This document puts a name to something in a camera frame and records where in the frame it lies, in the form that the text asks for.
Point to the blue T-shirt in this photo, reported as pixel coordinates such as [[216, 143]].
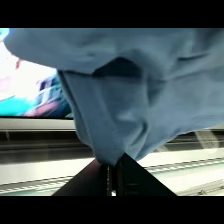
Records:
[[133, 86]]

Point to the silver frame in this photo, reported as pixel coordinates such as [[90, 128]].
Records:
[[40, 170]]

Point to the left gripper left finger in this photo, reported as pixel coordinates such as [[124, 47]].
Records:
[[90, 181]]

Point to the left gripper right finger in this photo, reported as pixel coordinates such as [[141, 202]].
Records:
[[136, 180]]

